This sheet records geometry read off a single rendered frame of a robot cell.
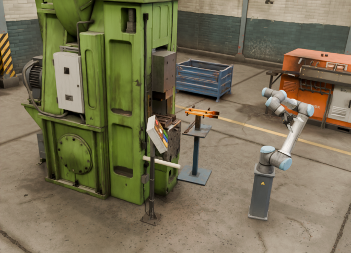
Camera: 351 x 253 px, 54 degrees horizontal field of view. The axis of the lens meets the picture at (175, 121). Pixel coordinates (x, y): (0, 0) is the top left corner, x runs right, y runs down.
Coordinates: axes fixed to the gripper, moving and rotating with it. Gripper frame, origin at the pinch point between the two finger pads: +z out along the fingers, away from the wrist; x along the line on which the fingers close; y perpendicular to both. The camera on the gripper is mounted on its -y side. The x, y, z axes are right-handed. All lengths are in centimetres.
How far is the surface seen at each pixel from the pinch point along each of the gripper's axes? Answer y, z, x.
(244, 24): 764, -350, 229
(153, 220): -54, -42, 175
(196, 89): 349, -225, 269
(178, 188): 18, -56, 185
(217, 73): 354, -205, 205
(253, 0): 768, -370, 154
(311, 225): 53, 84, 106
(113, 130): -44, -144, 132
